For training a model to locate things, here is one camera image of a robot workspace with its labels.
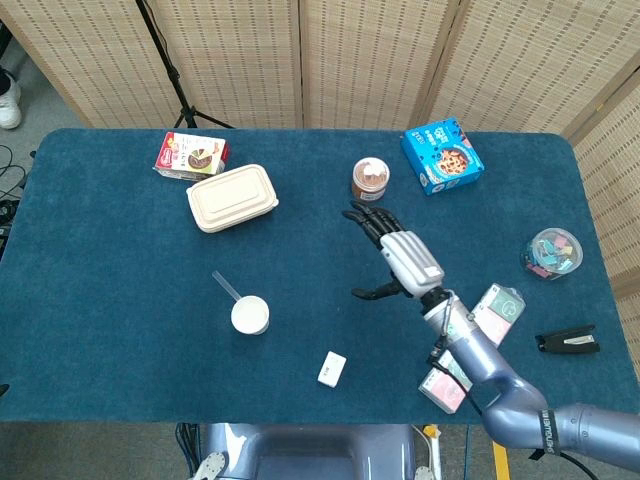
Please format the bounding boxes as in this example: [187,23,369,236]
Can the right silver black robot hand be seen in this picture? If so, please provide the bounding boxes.
[341,200,446,301]

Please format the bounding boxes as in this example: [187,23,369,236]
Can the clear plastic straw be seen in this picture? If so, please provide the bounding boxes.
[211,270,244,304]

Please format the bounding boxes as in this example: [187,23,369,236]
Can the white round container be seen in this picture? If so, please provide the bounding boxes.
[230,295,271,336]

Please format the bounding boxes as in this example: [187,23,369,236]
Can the orange jar clear lid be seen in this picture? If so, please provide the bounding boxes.
[351,156,391,203]

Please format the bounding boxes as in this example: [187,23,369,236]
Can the blue cookie box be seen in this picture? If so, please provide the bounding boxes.
[400,117,486,197]

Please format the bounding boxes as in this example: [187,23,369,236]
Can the long multicolour tea box pack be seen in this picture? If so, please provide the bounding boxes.
[418,282,527,415]

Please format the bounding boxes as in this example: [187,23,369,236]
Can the small white box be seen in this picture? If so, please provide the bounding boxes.
[316,350,348,388]

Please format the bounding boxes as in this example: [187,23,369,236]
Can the clear jar of binder clips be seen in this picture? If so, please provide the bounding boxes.
[519,227,584,280]

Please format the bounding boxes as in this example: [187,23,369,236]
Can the black stapler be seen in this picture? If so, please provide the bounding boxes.
[534,323,601,355]

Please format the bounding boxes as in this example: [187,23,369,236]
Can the beige lidded lunch container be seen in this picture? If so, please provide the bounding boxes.
[185,163,280,234]

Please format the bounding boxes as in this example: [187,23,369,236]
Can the bamboo folding screen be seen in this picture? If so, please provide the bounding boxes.
[0,0,640,301]

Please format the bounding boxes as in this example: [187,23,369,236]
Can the blue-grey robot torso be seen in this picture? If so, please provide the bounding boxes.
[192,423,436,480]

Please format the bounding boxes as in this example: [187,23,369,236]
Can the red white food carton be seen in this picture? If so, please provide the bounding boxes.
[152,131,232,180]

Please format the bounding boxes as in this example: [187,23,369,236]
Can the blue table cloth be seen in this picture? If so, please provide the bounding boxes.
[0,127,624,426]

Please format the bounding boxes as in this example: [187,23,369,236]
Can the black tripod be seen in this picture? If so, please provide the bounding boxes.
[134,0,235,130]

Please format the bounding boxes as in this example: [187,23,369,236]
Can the white shoe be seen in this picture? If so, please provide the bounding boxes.
[0,69,24,130]

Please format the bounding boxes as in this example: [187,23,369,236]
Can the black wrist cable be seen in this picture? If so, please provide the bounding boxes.
[425,293,484,416]

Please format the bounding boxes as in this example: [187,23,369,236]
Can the white cable under table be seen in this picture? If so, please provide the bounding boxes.
[412,423,444,476]

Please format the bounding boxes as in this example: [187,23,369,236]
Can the black floor cables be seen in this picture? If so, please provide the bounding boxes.
[0,144,31,251]

